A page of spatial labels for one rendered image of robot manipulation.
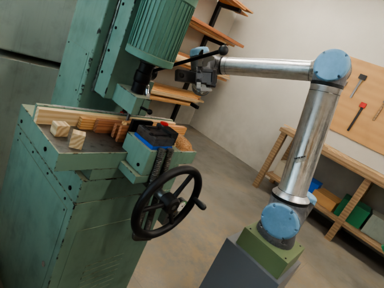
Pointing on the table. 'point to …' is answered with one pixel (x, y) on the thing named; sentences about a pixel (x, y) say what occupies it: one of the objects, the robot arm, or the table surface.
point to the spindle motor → (160, 31)
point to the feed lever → (194, 59)
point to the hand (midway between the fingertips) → (199, 70)
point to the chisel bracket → (130, 100)
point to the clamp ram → (138, 124)
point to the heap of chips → (183, 144)
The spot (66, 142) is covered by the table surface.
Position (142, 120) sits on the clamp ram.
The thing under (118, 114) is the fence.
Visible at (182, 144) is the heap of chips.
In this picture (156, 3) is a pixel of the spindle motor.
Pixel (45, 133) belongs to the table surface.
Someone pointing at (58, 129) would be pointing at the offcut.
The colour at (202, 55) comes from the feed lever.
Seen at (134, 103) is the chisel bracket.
